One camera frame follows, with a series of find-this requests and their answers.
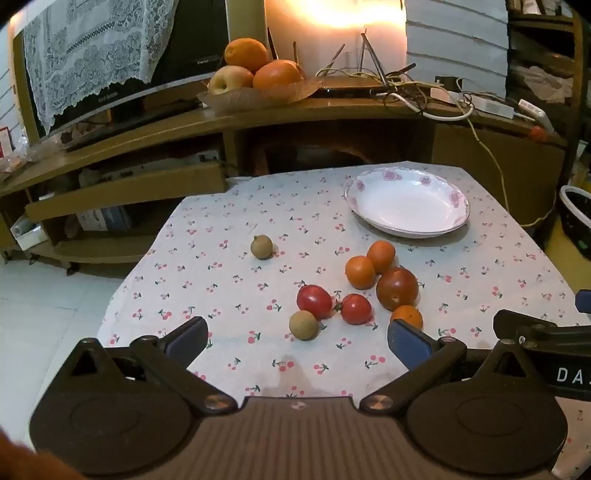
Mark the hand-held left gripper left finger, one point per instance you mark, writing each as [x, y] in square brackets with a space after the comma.
[187, 339]

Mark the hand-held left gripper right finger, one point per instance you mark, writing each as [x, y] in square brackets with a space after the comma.
[408, 344]

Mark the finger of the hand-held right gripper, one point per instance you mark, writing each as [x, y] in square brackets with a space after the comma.
[584, 302]
[531, 327]

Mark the small tangerine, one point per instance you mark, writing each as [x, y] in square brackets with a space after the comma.
[408, 316]
[360, 272]
[382, 254]

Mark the large dark red tomato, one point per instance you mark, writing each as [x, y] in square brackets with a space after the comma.
[397, 288]

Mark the small red tomato with stem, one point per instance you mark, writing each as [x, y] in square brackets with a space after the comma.
[356, 309]

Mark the round brown longan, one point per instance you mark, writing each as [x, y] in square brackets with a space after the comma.
[304, 326]

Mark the brown longan with stem nub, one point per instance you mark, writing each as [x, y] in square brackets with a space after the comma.
[262, 248]

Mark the white floral plate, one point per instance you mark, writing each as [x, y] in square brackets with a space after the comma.
[406, 207]

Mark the black basket with white rim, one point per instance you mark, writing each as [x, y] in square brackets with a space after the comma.
[577, 230]

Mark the cherry print tablecloth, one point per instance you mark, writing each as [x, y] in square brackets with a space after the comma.
[231, 277]

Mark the blue and white box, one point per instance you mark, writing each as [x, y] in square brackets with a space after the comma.
[106, 219]

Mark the wooden pull-out shelf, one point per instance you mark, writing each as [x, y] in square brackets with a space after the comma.
[138, 189]

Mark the small orange object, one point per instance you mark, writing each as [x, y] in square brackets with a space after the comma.
[539, 134]

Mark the small white box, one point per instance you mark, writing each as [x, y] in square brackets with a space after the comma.
[30, 237]

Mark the white charger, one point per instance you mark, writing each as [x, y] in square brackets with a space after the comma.
[531, 110]

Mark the white power strip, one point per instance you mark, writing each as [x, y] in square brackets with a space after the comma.
[494, 107]

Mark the crumpled plastic bag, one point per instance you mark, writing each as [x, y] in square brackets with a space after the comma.
[549, 83]

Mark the wooden TV stand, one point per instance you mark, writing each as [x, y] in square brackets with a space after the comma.
[323, 129]

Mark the clear plastic wrappers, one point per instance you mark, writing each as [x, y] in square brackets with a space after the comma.
[23, 157]

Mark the leaf-shaped glass fruit dish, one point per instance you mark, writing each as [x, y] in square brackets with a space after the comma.
[249, 100]

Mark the white power adapter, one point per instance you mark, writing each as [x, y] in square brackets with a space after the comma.
[445, 94]

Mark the wooden shelf unit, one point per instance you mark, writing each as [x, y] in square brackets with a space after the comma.
[575, 46]

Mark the yellow-red apple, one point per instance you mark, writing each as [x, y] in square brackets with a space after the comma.
[228, 81]

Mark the black router with antennas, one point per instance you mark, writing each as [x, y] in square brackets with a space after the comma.
[351, 87]

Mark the red printed card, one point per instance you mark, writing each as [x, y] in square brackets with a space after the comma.
[5, 141]

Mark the large orange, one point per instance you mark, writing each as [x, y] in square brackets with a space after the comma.
[277, 76]
[244, 53]

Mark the curved television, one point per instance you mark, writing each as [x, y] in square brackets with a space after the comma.
[194, 41]

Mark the white lace cloth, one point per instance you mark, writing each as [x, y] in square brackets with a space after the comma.
[92, 46]

